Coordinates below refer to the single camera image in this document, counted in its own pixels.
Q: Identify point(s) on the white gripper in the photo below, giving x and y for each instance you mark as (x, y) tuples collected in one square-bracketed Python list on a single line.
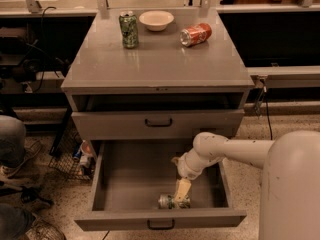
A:
[(185, 168)]

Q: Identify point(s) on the white green 7up can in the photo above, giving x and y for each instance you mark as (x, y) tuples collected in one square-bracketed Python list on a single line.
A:
[(168, 201)]

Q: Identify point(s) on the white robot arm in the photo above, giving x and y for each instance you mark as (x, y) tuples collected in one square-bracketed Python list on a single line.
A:
[(290, 191)]

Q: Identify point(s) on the open grey lower drawer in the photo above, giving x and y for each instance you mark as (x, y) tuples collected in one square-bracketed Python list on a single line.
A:
[(131, 175)]

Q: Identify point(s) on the closed grey upper drawer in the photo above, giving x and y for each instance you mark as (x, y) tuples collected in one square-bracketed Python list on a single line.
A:
[(144, 125)]

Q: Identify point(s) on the grey drawer cabinet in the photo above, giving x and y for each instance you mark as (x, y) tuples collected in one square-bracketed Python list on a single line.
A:
[(160, 74)]

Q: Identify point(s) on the blue can in basket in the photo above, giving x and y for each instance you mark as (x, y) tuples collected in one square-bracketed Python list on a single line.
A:
[(77, 154)]

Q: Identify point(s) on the orange soda can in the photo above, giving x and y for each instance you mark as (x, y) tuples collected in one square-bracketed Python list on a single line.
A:
[(195, 34)]

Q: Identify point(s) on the green soda can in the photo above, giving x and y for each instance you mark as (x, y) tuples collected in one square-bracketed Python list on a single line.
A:
[(129, 29)]

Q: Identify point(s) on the white sneaker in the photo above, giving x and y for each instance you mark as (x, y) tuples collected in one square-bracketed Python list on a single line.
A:
[(12, 159)]

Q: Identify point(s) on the white bowl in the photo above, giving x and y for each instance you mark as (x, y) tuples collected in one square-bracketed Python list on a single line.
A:
[(156, 20)]

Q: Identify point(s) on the person leg in jeans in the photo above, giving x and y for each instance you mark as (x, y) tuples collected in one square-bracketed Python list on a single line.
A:
[(12, 132)]

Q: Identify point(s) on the black wire basket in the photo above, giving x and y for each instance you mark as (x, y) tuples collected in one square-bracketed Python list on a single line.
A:
[(65, 159)]

